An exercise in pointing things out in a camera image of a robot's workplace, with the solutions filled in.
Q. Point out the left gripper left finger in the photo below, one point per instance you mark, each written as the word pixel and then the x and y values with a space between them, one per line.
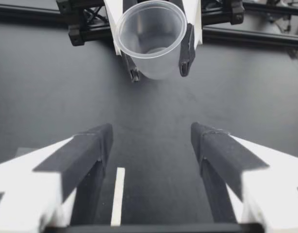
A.
pixel 30 182

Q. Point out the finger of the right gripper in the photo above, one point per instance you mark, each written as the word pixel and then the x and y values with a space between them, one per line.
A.
pixel 194 32

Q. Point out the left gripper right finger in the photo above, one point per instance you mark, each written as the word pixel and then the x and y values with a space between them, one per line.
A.
pixel 272 182

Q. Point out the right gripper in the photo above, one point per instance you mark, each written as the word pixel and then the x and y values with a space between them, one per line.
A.
pixel 88 24

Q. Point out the small clear plastic cup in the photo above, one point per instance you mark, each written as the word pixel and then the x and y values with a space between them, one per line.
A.
pixel 151 48

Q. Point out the black frame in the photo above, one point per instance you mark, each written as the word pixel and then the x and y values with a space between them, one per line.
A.
pixel 22 12

